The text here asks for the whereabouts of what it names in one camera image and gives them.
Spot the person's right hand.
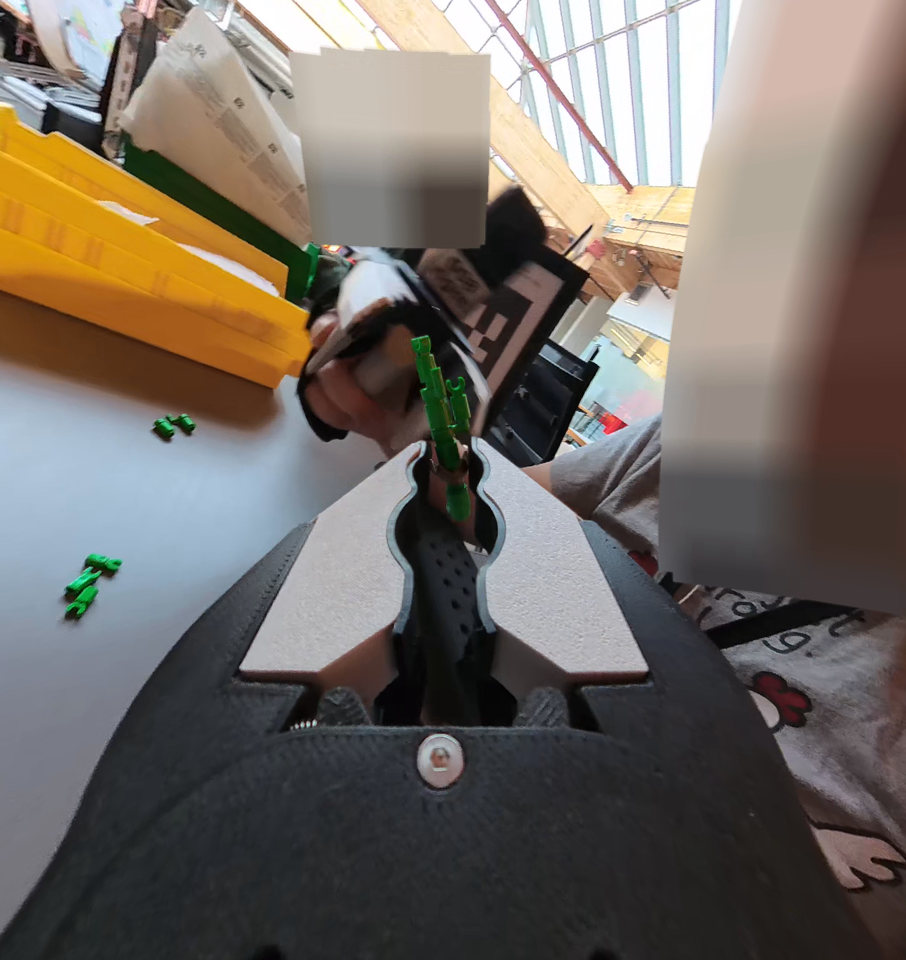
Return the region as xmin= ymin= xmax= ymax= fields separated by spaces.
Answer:
xmin=308 ymin=311 xmax=426 ymax=460

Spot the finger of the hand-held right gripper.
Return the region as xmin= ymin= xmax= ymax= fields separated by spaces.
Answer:
xmin=354 ymin=348 xmax=417 ymax=416
xmin=434 ymin=351 xmax=493 ymax=441

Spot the black chair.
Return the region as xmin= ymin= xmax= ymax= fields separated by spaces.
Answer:
xmin=490 ymin=341 xmax=601 ymax=468

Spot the person in grey shirt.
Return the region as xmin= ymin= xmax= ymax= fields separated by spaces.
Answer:
xmin=550 ymin=416 xmax=906 ymax=960

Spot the green lego bamboo stem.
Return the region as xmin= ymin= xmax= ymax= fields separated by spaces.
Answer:
xmin=410 ymin=335 xmax=475 ymax=524

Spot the person's right forearm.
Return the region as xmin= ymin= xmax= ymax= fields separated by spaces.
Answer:
xmin=524 ymin=459 xmax=583 ymax=520

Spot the green plastic bin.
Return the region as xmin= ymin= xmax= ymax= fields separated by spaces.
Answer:
xmin=121 ymin=138 xmax=320 ymax=305

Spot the stack of printed paper sheets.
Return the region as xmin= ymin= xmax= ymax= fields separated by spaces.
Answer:
xmin=119 ymin=7 xmax=313 ymax=249

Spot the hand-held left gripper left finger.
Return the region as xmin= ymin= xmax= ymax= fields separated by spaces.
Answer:
xmin=239 ymin=441 xmax=430 ymax=685

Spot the white plastic bag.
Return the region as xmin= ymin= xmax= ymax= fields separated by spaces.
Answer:
xmin=174 ymin=241 xmax=287 ymax=297

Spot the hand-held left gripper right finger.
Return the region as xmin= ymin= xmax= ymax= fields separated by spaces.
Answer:
xmin=471 ymin=437 xmax=651 ymax=687

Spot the yellow plastic bin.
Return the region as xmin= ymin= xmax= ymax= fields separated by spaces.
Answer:
xmin=0 ymin=150 xmax=313 ymax=361
xmin=0 ymin=101 xmax=311 ymax=331
xmin=0 ymin=217 xmax=311 ymax=389

